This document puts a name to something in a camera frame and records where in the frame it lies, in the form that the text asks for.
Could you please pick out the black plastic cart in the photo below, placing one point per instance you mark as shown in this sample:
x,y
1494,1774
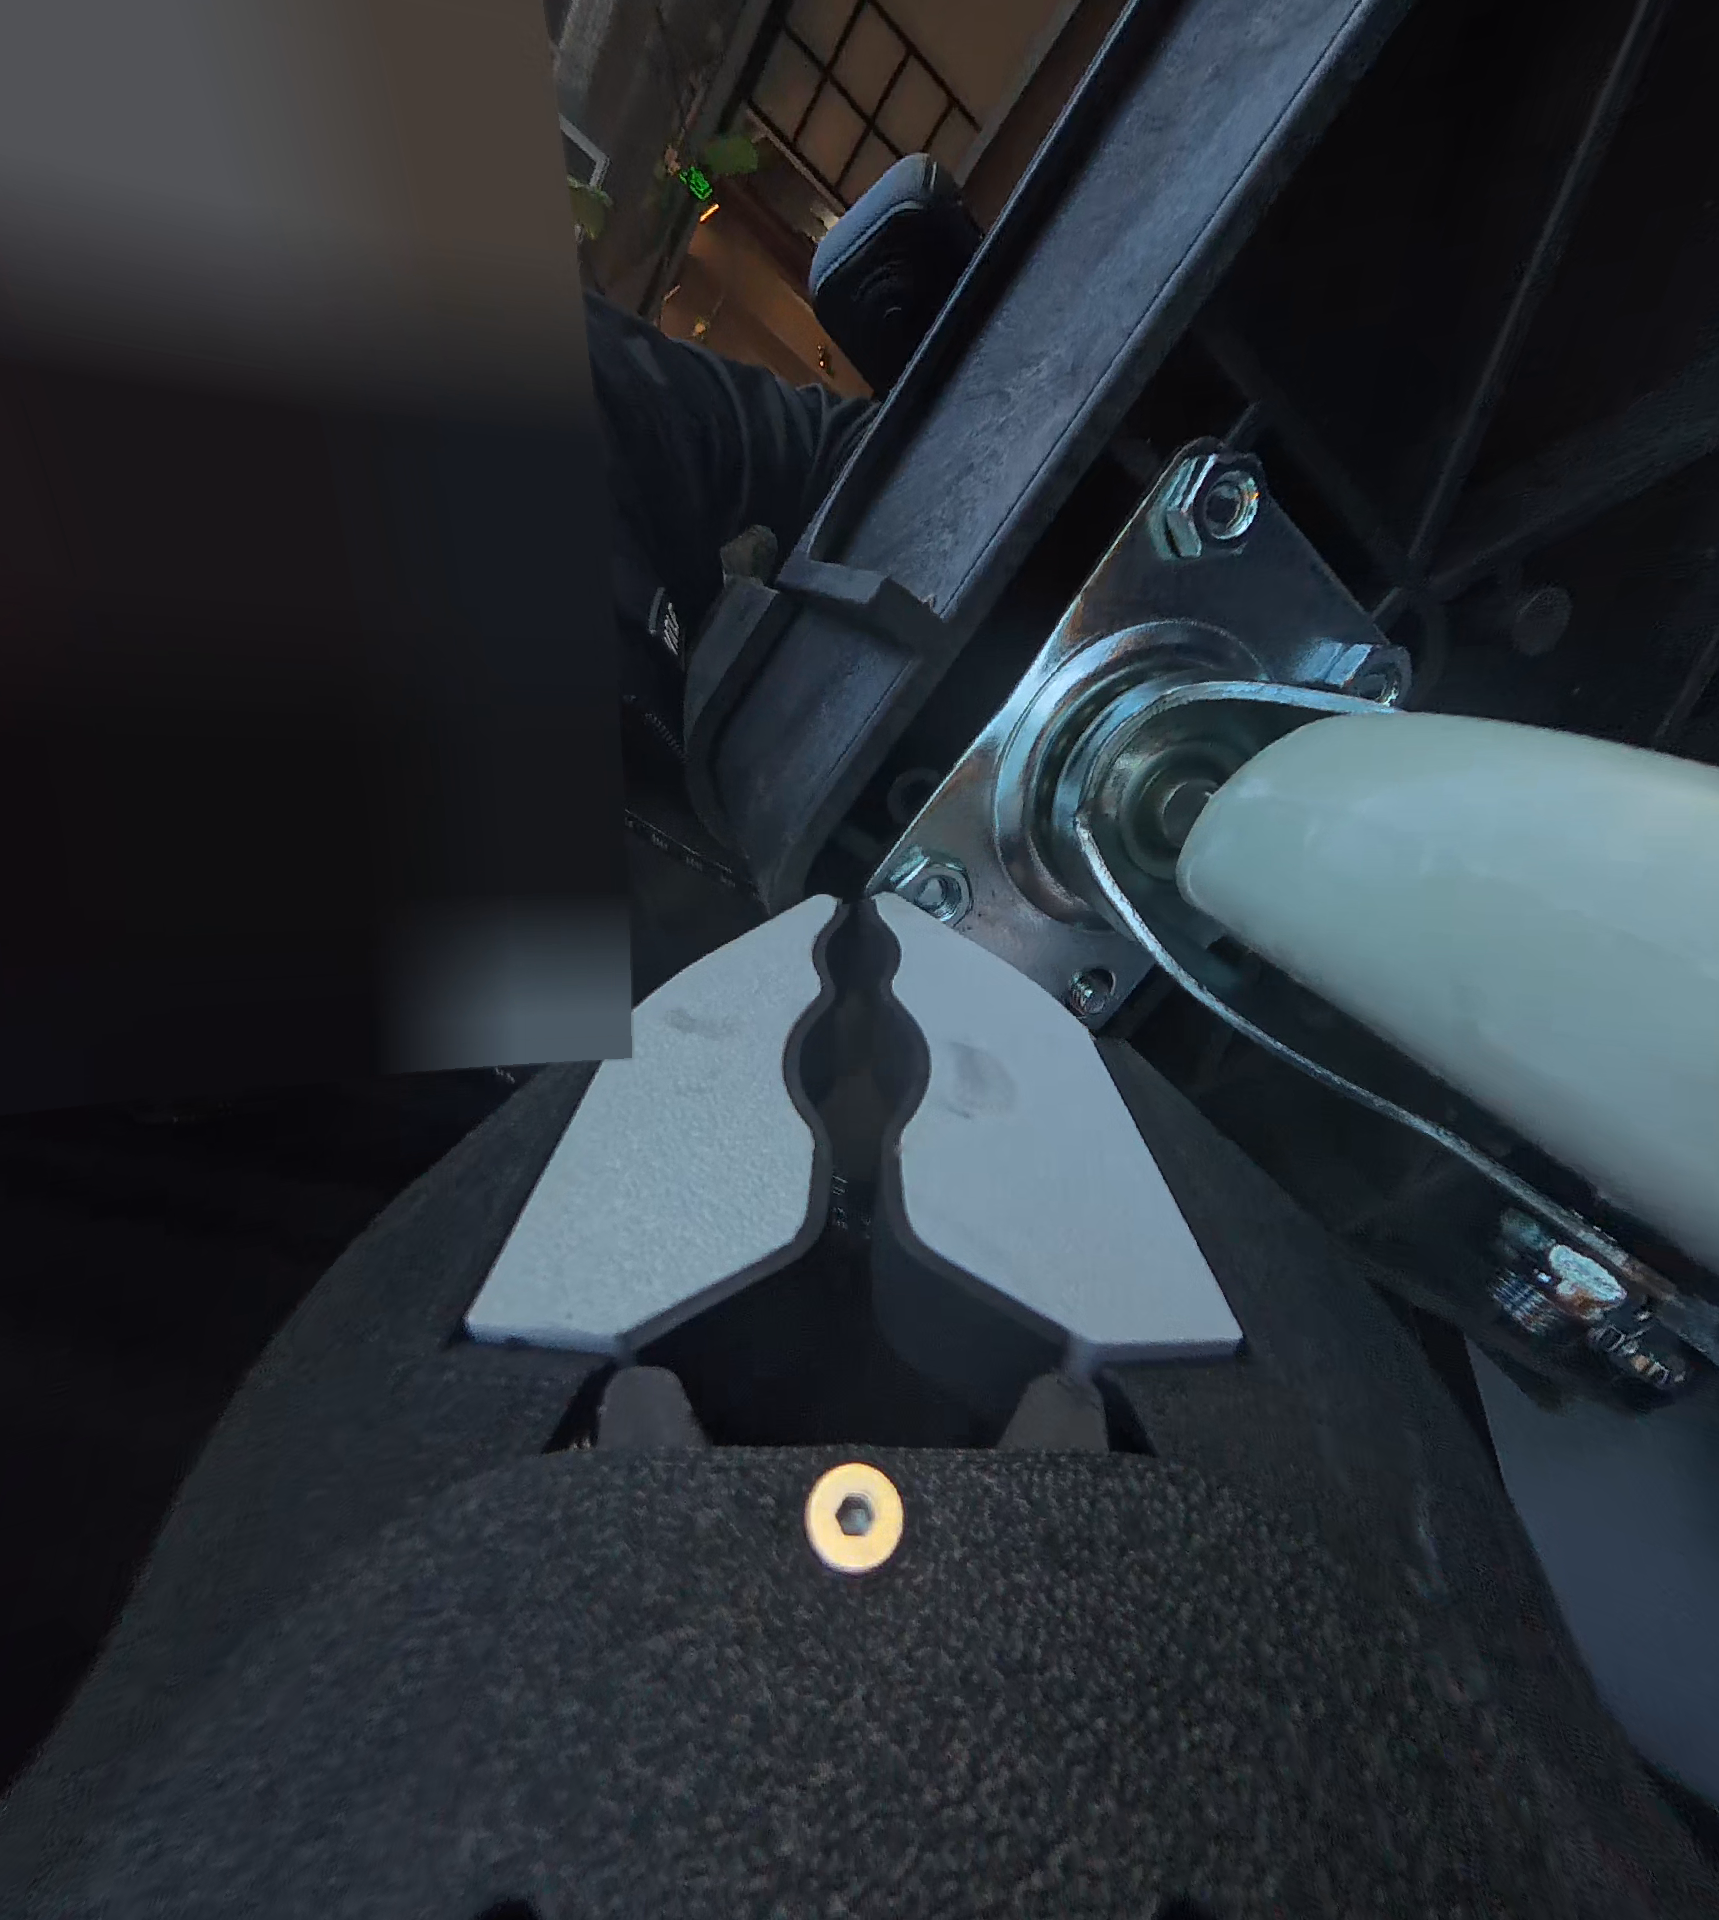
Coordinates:
x,y
1100,300

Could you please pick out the black office chair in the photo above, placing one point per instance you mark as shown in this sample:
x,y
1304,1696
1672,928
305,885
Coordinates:
x,y
890,284

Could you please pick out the grid pane window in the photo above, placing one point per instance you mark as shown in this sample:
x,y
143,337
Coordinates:
x,y
860,90

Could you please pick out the person's dark jacket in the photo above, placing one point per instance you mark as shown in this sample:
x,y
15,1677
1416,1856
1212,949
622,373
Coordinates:
x,y
680,421

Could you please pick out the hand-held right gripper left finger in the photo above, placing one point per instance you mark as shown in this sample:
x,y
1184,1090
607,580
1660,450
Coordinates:
x,y
650,1170

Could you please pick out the swivel caster with grey wheel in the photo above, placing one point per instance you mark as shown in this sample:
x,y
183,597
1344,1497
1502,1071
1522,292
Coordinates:
x,y
1474,930

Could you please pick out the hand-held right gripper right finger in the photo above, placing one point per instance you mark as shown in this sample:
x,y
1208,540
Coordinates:
x,y
1054,1185

